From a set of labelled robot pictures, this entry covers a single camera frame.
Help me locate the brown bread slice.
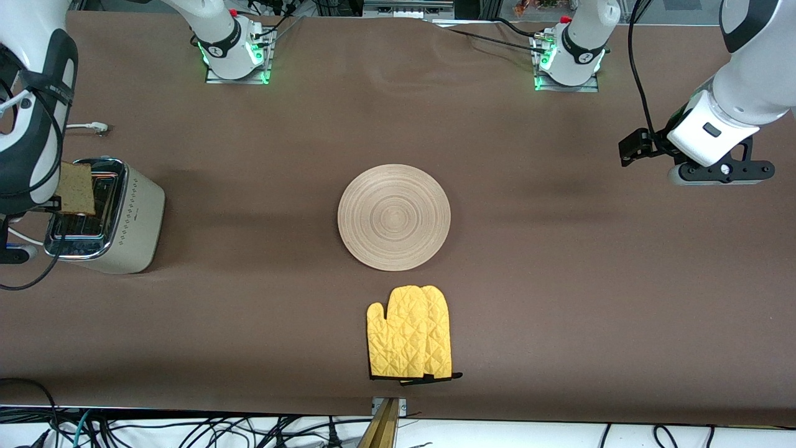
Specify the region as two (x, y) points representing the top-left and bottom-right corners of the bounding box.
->
(58, 161), (97, 216)

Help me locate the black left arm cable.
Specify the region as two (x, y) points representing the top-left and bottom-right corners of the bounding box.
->
(628, 0), (669, 141)

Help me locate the brown table cover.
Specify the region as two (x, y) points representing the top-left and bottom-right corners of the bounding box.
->
(0, 11), (796, 427)

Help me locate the black cable on table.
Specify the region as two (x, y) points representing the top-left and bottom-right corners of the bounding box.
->
(443, 26), (548, 52)
(494, 17), (545, 39)

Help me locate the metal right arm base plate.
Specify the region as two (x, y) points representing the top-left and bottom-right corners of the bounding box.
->
(205, 28), (275, 85)

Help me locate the aluminium frame piece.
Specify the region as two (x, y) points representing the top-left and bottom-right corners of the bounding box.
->
(363, 0), (456, 19)

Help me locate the round wooden plate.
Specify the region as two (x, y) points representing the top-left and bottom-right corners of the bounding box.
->
(338, 164), (451, 272)

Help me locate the white toaster power cord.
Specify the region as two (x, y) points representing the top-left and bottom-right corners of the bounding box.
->
(0, 123), (111, 245)

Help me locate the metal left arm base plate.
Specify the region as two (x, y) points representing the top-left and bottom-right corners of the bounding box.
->
(533, 32), (601, 93)

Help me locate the cream and chrome toaster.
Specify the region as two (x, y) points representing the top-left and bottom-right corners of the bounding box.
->
(44, 157), (166, 275)

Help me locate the black looped floor cable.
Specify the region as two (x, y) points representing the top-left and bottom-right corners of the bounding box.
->
(0, 377), (60, 448)

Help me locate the brass coloured strip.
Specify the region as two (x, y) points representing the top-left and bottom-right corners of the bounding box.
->
(358, 398), (399, 448)

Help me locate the black cable at arm base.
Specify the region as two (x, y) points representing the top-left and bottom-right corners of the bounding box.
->
(258, 12), (302, 47)

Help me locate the teal floor cable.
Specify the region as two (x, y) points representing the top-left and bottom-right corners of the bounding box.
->
(70, 409), (93, 448)

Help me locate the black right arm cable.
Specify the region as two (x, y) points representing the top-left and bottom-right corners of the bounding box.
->
(0, 44), (66, 291)

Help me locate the yellow quilted oven mitt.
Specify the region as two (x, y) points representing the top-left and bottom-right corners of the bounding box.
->
(420, 285), (464, 385)
(366, 285), (431, 381)

